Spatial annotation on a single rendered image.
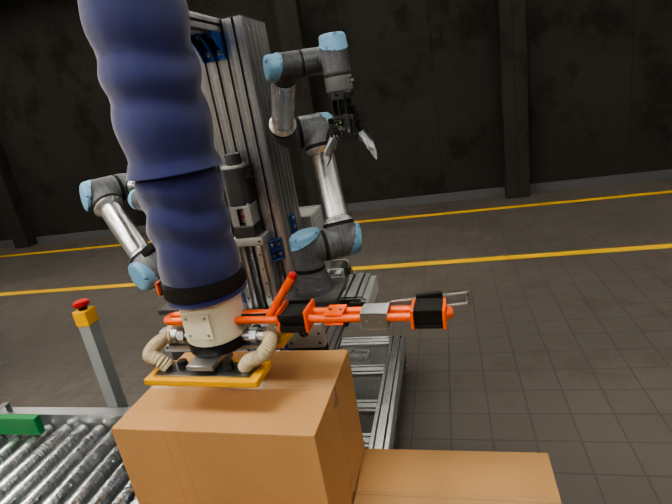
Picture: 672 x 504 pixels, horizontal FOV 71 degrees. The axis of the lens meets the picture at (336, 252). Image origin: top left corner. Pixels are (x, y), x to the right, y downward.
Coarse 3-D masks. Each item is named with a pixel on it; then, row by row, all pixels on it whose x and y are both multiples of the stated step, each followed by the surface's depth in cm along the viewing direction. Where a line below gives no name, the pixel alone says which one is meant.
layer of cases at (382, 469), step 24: (384, 456) 160; (408, 456) 158; (432, 456) 157; (456, 456) 155; (480, 456) 153; (504, 456) 152; (528, 456) 150; (360, 480) 152; (384, 480) 150; (408, 480) 149; (432, 480) 147; (456, 480) 146; (480, 480) 144; (504, 480) 143; (528, 480) 142; (552, 480) 140
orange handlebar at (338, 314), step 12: (252, 312) 131; (264, 312) 130; (312, 312) 126; (324, 312) 125; (336, 312) 121; (348, 312) 123; (396, 312) 120; (408, 312) 116; (168, 324) 135; (180, 324) 134; (336, 324) 121
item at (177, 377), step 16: (176, 368) 131; (224, 368) 125; (256, 368) 125; (160, 384) 128; (176, 384) 126; (192, 384) 125; (208, 384) 123; (224, 384) 122; (240, 384) 121; (256, 384) 120
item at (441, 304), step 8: (416, 304) 116; (424, 304) 116; (432, 304) 115; (440, 304) 114; (416, 312) 114; (424, 312) 113; (432, 312) 112; (440, 312) 112; (416, 320) 115; (424, 320) 114; (432, 320) 114; (440, 320) 113; (416, 328) 115; (424, 328) 114; (432, 328) 114
